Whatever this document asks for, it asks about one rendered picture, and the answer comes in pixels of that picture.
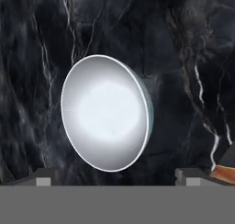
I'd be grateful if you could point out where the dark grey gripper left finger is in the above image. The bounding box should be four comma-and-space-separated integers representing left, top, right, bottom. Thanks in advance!
6, 167, 61, 187

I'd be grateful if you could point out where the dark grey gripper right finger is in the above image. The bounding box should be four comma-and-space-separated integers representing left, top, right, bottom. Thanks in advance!
174, 167, 231, 187

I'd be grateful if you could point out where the brown wooden stool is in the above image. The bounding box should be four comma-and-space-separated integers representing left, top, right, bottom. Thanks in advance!
210, 141, 235, 185

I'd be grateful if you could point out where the white bowl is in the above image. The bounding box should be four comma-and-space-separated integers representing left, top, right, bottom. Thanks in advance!
60, 53, 154, 174

